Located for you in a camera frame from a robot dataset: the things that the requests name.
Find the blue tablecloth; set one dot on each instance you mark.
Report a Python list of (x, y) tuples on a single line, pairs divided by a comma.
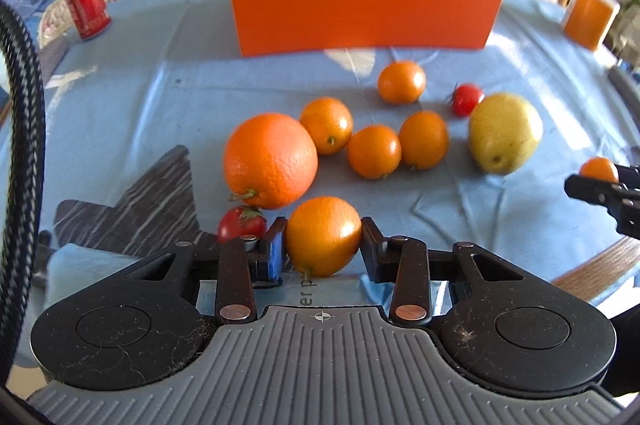
[(137, 119)]

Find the red soda can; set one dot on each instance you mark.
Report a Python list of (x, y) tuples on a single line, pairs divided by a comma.
[(90, 17)]

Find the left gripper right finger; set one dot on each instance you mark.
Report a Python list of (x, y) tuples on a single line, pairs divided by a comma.
[(402, 261)]

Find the red cherry tomato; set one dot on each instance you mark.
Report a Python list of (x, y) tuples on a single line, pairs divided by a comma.
[(241, 221), (465, 98)]

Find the orange cup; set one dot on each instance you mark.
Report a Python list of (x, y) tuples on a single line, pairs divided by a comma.
[(586, 22)]

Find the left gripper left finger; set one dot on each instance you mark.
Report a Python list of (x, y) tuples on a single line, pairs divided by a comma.
[(244, 262)]

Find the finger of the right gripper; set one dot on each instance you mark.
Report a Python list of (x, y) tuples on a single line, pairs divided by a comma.
[(621, 200)]

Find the large orange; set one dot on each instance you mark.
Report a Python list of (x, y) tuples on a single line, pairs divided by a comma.
[(269, 161)]

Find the small orange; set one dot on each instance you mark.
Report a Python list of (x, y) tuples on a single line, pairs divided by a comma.
[(322, 236)]

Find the mandarin with stem dot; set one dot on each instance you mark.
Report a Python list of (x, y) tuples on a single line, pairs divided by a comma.
[(329, 124)]

